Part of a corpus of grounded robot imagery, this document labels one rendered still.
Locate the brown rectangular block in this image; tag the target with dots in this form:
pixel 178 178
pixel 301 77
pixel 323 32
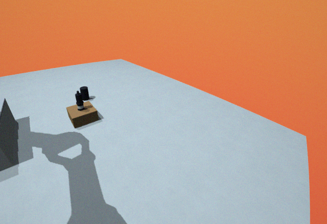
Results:
pixel 82 117

